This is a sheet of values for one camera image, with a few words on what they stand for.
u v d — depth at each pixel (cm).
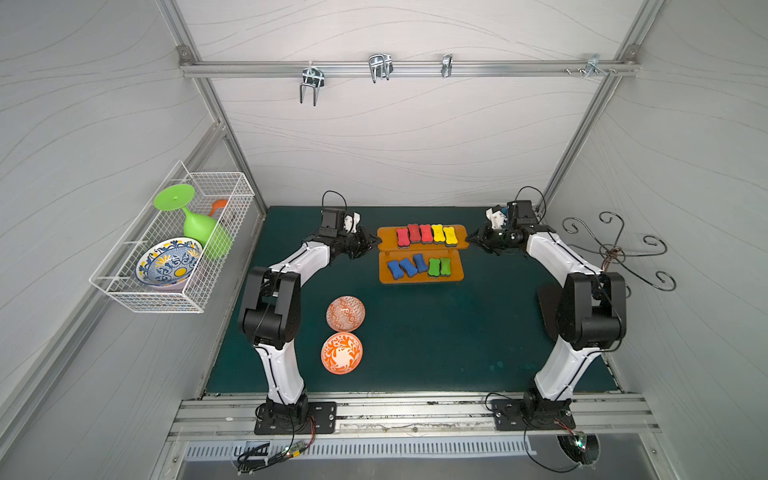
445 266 101
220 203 79
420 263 101
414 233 93
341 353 84
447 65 76
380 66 76
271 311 51
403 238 91
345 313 91
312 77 78
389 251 105
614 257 68
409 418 76
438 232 93
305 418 67
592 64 77
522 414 73
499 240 80
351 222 82
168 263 62
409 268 101
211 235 62
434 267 101
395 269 100
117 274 56
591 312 49
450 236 92
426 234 93
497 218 88
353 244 83
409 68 79
